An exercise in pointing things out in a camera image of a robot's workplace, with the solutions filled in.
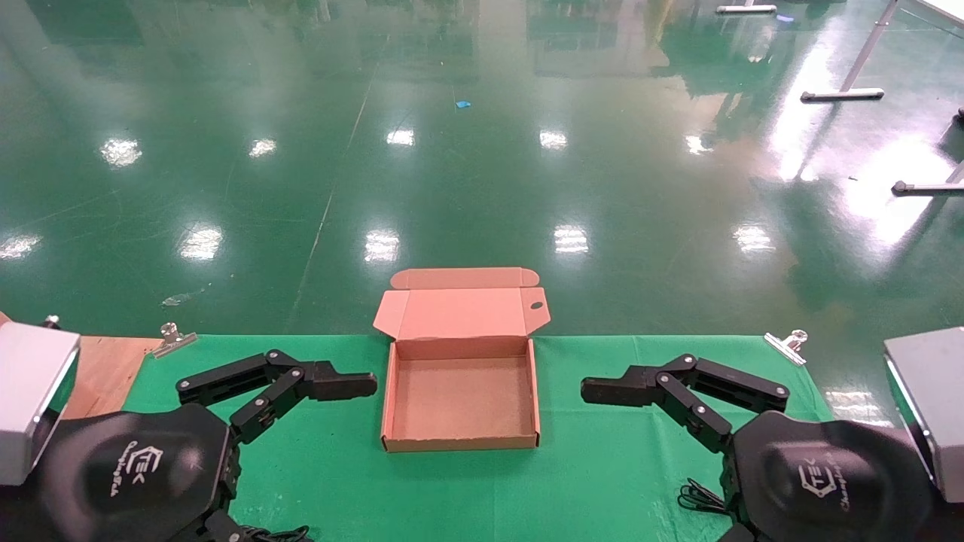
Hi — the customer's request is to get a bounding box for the smooth black cable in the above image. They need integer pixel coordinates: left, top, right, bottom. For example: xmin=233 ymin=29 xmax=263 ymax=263
xmin=677 ymin=478 xmax=730 ymax=516

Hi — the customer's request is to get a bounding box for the white table top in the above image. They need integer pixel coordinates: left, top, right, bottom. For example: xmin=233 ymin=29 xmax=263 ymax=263
xmin=920 ymin=0 xmax=964 ymax=29

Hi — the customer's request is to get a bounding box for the braided black cable bundle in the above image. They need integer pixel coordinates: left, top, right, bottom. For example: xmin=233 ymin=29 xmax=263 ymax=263
xmin=226 ymin=525 xmax=311 ymax=542

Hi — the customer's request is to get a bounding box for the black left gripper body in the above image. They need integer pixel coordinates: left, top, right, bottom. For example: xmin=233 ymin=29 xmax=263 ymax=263
xmin=38 ymin=403 xmax=242 ymax=542

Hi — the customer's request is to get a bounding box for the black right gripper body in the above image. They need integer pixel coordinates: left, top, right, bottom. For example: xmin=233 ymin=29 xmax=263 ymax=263
xmin=723 ymin=410 xmax=938 ymax=542

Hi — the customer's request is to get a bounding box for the open brown cardboard box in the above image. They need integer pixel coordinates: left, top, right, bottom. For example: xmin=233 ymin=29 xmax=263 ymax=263
xmin=373 ymin=266 xmax=551 ymax=453

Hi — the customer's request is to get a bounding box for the white table leg with foot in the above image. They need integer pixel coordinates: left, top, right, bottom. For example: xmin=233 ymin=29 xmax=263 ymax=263
xmin=800 ymin=0 xmax=901 ymax=103

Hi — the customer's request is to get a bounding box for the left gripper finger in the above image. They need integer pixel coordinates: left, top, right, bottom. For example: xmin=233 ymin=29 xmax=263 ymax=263
xmin=175 ymin=349 xmax=377 ymax=406
xmin=228 ymin=367 xmax=306 ymax=445

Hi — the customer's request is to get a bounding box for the grey table foot bar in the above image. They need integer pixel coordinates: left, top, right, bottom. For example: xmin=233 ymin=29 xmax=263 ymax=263
xmin=892 ymin=160 xmax=964 ymax=197

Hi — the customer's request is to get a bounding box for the silver metal binder clip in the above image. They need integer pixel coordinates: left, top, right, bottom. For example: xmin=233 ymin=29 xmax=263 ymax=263
xmin=764 ymin=329 xmax=809 ymax=367
xmin=151 ymin=322 xmax=198 ymax=359

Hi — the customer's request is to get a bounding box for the green table cloth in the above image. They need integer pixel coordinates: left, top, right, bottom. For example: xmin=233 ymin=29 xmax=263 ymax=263
xmin=120 ymin=334 xmax=837 ymax=542

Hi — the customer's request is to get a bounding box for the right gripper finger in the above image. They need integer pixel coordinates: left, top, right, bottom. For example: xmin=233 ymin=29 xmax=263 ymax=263
xmin=655 ymin=373 xmax=733 ymax=452
xmin=581 ymin=354 xmax=790 ymax=413

